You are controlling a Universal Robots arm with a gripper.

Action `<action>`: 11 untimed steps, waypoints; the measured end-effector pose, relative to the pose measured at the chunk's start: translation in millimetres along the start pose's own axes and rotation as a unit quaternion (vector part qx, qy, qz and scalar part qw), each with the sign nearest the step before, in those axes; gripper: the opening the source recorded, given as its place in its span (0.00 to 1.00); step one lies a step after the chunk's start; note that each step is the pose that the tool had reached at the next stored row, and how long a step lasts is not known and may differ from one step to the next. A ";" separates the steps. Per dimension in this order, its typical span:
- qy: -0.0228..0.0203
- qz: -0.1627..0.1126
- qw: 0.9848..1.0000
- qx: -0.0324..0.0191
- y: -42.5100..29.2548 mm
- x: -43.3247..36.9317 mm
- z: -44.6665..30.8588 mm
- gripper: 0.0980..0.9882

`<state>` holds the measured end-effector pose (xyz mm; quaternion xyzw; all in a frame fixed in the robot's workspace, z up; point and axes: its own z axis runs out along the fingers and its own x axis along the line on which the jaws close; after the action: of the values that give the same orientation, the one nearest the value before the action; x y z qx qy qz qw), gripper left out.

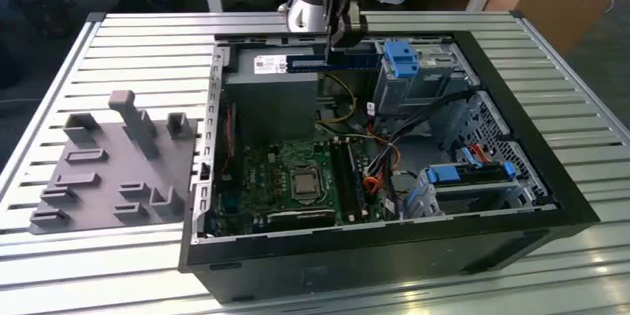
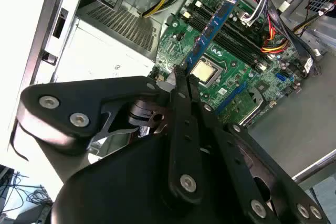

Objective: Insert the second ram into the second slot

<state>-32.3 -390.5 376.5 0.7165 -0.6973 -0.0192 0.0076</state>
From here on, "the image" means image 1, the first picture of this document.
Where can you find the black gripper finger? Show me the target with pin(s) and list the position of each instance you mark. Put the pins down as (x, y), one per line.
(351, 38)
(333, 1)

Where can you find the black open PC case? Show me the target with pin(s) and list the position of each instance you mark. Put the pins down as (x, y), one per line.
(344, 267)

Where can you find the CPU in socket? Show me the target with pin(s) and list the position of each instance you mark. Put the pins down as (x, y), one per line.
(304, 184)

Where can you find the blue disk bay latch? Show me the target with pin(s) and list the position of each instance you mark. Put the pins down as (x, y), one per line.
(400, 58)

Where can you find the grey power supply unit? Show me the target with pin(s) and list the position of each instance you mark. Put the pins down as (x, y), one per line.
(271, 101)

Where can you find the metal disk bay cage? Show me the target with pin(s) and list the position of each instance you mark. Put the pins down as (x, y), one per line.
(408, 93)
(472, 197)

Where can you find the green motherboard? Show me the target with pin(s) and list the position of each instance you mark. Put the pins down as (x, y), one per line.
(260, 167)

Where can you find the grey parts rack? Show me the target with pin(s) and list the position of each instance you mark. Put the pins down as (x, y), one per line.
(113, 167)

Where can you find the hard disk in blue carrier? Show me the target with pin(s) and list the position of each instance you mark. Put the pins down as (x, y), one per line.
(444, 175)

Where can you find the black graphics card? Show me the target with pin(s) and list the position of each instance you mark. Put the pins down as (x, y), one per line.
(300, 218)

